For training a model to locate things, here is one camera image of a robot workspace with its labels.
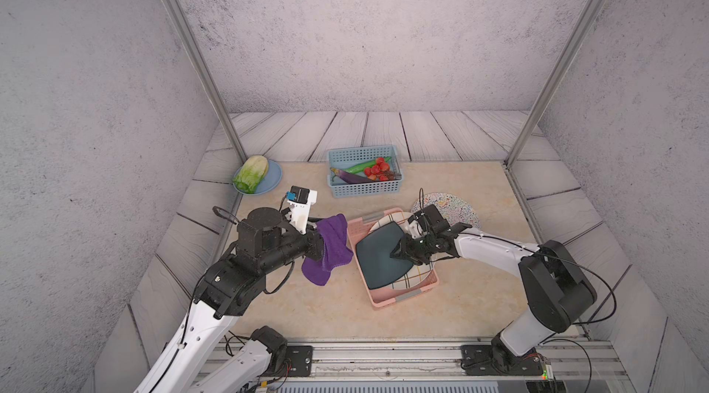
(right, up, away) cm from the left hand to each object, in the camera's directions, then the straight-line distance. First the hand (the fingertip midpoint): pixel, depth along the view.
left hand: (339, 226), depth 62 cm
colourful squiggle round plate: (+39, 0, +43) cm, 58 cm away
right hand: (+15, -13, +24) cm, 31 cm away
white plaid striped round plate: (+22, -17, +20) cm, 35 cm away
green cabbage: (-40, +13, +49) cm, 64 cm away
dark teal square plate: (+9, -14, +31) cm, 36 cm away
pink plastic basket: (+10, -23, +16) cm, 30 cm away
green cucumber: (+5, +16, +54) cm, 56 cm away
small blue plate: (-32, +12, +54) cm, 64 cm away
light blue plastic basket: (+15, +11, +49) cm, 52 cm away
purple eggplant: (-1, +12, +52) cm, 54 cm away
